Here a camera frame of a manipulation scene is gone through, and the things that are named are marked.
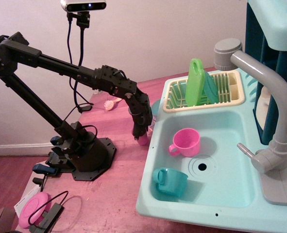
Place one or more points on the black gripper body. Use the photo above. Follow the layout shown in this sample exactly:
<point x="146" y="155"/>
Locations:
<point x="141" y="114"/>

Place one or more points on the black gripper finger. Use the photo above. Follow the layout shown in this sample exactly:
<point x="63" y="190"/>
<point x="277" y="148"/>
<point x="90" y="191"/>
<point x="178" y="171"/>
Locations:
<point x="136" y="135"/>
<point x="144" y="130"/>

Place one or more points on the small pink plastic tumbler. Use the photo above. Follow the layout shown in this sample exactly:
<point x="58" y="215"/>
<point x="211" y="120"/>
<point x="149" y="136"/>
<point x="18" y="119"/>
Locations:
<point x="143" y="140"/>

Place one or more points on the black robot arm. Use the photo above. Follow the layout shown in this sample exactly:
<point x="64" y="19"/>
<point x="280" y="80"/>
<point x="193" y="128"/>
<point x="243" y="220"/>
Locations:
<point x="74" y="137"/>

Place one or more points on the light blue toy sink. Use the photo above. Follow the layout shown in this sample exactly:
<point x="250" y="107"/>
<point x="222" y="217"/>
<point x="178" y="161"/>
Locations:
<point x="223" y="188"/>

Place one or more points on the teal plate on table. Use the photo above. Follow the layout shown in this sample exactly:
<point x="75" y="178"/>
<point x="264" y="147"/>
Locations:
<point x="155" y="107"/>

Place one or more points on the cream toy dish brush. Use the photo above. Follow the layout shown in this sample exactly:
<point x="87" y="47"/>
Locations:
<point x="110" y="104"/>

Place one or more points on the green plastic cutting board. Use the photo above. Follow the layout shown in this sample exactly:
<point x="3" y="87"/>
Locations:
<point x="195" y="82"/>

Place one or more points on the teal plastic plate in rack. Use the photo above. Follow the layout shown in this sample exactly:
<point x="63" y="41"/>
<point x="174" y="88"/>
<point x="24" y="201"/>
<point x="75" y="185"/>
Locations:
<point x="210" y="88"/>

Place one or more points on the cream dish drying rack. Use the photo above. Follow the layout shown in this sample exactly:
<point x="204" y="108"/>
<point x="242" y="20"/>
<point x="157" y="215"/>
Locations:
<point x="230" y="92"/>

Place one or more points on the white paper sheet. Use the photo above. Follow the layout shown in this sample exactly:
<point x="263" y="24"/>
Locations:
<point x="30" y="190"/>

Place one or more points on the pink round disc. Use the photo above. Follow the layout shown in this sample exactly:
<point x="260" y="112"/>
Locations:
<point x="29" y="215"/>

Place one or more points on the black usb hub box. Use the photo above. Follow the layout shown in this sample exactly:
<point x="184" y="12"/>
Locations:
<point x="49" y="220"/>

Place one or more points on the grey toy faucet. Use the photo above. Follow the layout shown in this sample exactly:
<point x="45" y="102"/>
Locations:
<point x="271" y="162"/>

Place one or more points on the dark teal toy cabinet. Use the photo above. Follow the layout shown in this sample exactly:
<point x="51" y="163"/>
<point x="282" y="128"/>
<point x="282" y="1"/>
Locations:
<point x="266" y="43"/>

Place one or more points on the pink mug with handle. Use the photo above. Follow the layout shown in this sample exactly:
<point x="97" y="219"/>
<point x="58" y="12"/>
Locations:
<point x="186" y="142"/>

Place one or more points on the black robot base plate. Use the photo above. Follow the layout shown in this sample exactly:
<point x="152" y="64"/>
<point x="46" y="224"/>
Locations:
<point x="93" y="160"/>

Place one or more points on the teal mug with handle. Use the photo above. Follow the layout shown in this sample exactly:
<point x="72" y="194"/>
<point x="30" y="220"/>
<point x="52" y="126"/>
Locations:
<point x="170" y="181"/>

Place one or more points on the blue handled clamp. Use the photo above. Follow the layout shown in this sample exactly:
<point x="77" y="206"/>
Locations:
<point x="43" y="169"/>

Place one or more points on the silver depth camera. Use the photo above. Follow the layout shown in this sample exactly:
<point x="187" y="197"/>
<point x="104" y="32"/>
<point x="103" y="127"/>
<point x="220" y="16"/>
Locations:
<point x="72" y="6"/>

